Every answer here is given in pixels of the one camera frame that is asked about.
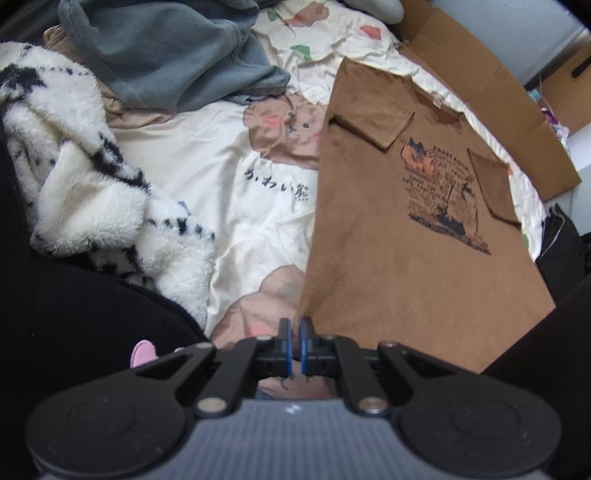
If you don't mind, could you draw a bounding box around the black garment with pink patch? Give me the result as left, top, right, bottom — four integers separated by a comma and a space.
0, 121, 215, 480

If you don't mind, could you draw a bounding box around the cream printed duvet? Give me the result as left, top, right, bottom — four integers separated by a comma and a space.
252, 0, 419, 104

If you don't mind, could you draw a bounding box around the brown cardboard box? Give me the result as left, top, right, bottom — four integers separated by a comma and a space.
540, 41, 591, 134

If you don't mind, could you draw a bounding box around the blue-grey fleece garment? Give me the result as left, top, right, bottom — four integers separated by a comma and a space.
58, 0, 291, 114

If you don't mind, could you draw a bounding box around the brown printed t-shirt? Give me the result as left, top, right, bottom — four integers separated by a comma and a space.
295, 58, 557, 400

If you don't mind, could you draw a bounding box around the white bear print bedsheet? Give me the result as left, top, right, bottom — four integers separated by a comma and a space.
106, 46, 550, 393

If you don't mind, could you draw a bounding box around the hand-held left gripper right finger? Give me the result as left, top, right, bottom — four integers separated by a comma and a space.
298, 318, 462, 417

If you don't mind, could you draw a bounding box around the person's right leg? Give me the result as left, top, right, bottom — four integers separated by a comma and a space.
478, 270, 591, 480

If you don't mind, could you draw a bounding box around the black bag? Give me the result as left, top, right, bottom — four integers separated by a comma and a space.
536, 203, 589, 305

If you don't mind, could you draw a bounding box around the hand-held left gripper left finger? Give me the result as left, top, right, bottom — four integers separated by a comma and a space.
133, 319, 293, 417

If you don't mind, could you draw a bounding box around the white black fluffy blanket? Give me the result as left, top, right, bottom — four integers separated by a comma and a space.
0, 41, 217, 326

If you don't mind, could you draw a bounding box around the pile of colourful items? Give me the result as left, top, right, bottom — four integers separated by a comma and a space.
529, 85, 571, 139

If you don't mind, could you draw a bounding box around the flattened cardboard sheet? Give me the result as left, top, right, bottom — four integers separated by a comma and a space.
397, 0, 583, 201

